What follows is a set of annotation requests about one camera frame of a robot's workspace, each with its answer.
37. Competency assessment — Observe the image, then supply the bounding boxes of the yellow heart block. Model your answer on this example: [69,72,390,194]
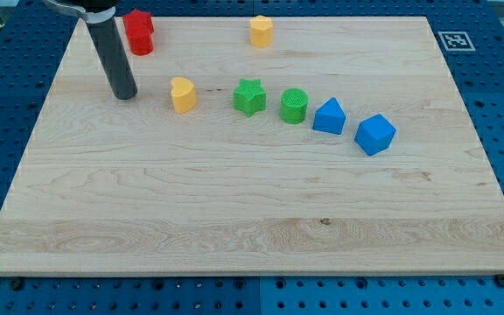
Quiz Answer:
[171,77,197,114]

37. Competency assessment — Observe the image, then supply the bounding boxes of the robot arm end black silver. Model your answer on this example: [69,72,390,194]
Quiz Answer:
[43,0,120,24]

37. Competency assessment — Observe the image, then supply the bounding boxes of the wooden board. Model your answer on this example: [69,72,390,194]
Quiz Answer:
[0,17,504,277]

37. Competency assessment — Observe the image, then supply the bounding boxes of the green star block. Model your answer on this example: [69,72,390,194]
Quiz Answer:
[233,79,267,117]

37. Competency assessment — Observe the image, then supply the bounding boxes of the green cylinder block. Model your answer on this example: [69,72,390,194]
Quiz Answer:
[280,88,308,124]

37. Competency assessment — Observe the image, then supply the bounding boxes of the blue triangle block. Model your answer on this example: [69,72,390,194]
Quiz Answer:
[312,97,347,135]

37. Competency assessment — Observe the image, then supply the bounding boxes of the blue cube block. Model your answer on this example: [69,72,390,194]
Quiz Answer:
[354,114,396,156]

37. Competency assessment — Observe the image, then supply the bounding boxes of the yellow pentagon block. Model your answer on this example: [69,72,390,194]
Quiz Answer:
[249,15,274,48]

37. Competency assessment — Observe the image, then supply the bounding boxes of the red star block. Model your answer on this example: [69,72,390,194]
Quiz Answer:
[122,9,154,56]

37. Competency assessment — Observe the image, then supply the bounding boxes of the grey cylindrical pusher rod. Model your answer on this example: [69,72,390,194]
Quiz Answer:
[87,17,137,100]

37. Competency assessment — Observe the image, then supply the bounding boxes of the white fiducial marker tag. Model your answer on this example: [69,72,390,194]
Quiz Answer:
[438,31,475,52]

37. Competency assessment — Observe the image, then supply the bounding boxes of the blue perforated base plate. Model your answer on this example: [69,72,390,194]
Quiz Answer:
[0,0,504,314]

